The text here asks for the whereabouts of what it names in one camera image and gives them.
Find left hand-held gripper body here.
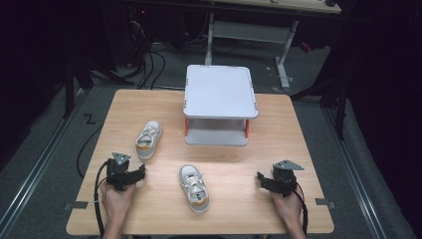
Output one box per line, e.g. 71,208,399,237
105,151,137,192

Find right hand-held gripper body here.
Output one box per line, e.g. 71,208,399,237
269,159,306,197

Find white and orange sneaker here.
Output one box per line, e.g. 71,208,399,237
178,164,211,214
134,119,164,161

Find white two-tier shoe rack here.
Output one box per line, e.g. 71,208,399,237
183,64,259,147

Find person's right hand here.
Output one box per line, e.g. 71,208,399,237
271,191,304,223

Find person's left hand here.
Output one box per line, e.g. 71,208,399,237
99,181,137,218

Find grey tape marker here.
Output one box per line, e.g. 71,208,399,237
315,197,336,210
64,200,90,211

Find black metal stand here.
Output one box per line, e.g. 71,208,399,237
62,54,95,120
290,78,350,140

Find black computer case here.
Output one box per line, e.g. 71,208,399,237
104,4,151,68

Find beige desk with white legs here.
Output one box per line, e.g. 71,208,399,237
204,0,342,91

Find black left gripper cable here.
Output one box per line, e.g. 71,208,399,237
93,158,112,239

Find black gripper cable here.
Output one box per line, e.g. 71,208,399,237
294,188,310,238
93,158,112,239

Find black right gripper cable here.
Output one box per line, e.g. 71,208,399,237
294,188,310,238

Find thin black floor cable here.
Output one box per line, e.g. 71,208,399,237
76,123,104,180

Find metal floor rail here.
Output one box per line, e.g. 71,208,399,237
0,89,88,235
321,107,388,239

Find bundle of black floor cables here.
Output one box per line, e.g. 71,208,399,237
127,19,167,91

